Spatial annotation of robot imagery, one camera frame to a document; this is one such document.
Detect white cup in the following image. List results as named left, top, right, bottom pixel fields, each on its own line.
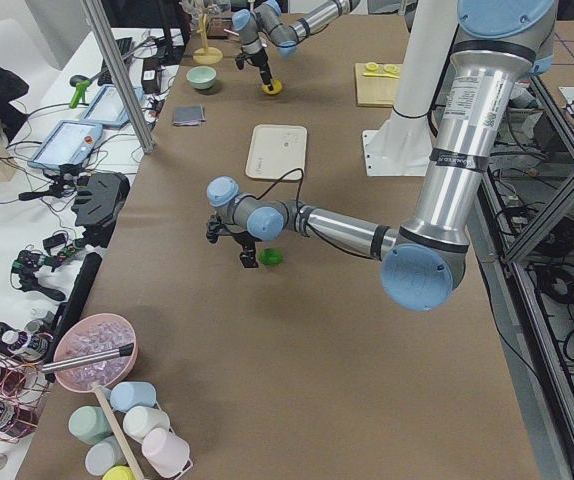
left=123, top=406, right=171, bottom=443

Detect blue cup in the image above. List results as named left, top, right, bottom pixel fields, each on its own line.
left=110, top=381, right=157, bottom=413

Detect cream rabbit tray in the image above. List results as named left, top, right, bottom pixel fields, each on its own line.
left=245, top=124, right=308, bottom=181

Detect dark folded cloth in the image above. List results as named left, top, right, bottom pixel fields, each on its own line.
left=172, top=104, right=205, bottom=126

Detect wooden cutting board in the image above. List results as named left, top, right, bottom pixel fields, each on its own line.
left=354, top=62, right=402, bottom=108

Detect green barcode scanner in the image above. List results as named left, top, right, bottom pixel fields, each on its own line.
left=69, top=75, right=96, bottom=109

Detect aluminium frame post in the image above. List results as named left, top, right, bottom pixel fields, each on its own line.
left=81, top=0, right=154, bottom=154

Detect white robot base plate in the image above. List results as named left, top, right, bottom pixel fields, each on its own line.
left=361, top=127, right=432, bottom=177

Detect pink cup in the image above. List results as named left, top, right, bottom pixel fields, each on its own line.
left=141, top=427, right=193, bottom=478

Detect black metal tongs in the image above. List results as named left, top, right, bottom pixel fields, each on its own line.
left=39, top=343, right=135, bottom=374

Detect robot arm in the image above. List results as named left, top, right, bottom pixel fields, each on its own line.
left=232, top=0, right=359, bottom=95
left=206, top=1, right=557, bottom=311

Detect copper wire bottle rack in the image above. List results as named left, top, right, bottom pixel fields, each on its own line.
left=0, top=353, right=50, bottom=443

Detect green lemon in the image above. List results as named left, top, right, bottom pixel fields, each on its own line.
left=258, top=248, right=284, bottom=266

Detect yellow cup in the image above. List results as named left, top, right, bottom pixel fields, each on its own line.
left=102, top=465, right=135, bottom=480

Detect mint green bowl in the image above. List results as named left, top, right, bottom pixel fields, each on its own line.
left=186, top=65, right=217, bottom=91

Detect green cup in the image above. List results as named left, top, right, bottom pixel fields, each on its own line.
left=68, top=406, right=113, bottom=445

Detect grey-blue cup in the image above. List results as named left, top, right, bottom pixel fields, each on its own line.
left=85, top=436, right=127, bottom=476

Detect wooden banana stand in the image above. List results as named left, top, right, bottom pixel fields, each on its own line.
left=192, top=13, right=223, bottom=65

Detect pink bowl of ice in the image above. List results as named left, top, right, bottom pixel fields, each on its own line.
left=53, top=313, right=138, bottom=393

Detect blue teach pendant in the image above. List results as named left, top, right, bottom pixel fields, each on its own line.
left=81, top=84, right=129, bottom=128
left=27, top=120, right=103, bottom=171

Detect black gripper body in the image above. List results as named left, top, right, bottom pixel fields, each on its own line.
left=235, top=47, right=269, bottom=75
left=206, top=213, right=257, bottom=260

